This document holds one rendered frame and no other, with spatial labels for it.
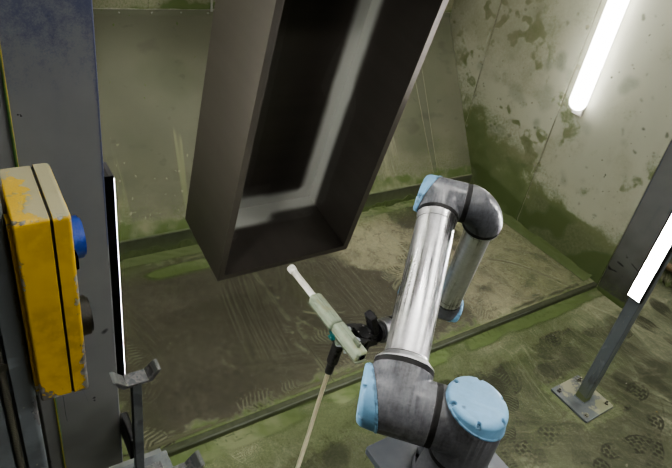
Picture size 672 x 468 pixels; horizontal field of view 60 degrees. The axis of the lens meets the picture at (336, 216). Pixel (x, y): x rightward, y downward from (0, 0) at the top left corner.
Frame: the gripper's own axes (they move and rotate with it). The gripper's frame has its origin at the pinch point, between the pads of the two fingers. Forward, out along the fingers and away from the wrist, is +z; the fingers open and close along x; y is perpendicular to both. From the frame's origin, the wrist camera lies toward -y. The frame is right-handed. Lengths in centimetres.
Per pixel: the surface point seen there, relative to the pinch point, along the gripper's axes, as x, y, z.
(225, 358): 43, 51, 11
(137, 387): -36, -50, 86
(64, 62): 4, -91, 90
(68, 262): -49, -90, 102
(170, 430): 20, 53, 43
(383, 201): 118, 33, -129
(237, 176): 42, -41, 27
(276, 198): 82, -2, -20
